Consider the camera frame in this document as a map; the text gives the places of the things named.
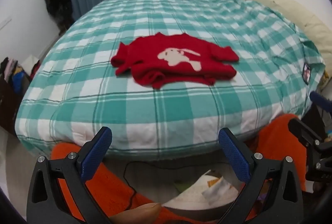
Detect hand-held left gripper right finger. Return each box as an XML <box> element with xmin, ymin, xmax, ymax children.
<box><xmin>218</xmin><ymin>127</ymin><xmax>304</xmax><ymax>224</ymax></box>

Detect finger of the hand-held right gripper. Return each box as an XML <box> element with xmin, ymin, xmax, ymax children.
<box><xmin>288</xmin><ymin>118</ymin><xmax>324</xmax><ymax>149</ymax></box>
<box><xmin>309</xmin><ymin>91</ymin><xmax>332</xmax><ymax>113</ymax></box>

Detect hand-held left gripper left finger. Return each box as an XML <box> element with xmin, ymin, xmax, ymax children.
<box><xmin>26</xmin><ymin>126</ymin><xmax>113</xmax><ymax>224</ymax></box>

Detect red knitted sweater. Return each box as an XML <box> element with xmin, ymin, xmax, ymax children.
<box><xmin>111</xmin><ymin>32</ymin><xmax>239</xmax><ymax>89</ymax></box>

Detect orange fleece cloth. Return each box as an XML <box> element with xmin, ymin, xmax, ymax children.
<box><xmin>50</xmin><ymin>114</ymin><xmax>308</xmax><ymax>224</ymax></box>

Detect white papers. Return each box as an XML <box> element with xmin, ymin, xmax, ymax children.
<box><xmin>162</xmin><ymin>169</ymin><xmax>247</xmax><ymax>212</ymax></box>

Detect green white checked blanket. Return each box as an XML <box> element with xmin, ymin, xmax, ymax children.
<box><xmin>14</xmin><ymin>0</ymin><xmax>326</xmax><ymax>161</ymax></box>

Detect cream padded headboard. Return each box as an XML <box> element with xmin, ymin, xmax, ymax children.
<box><xmin>232</xmin><ymin>0</ymin><xmax>332</xmax><ymax>69</ymax></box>

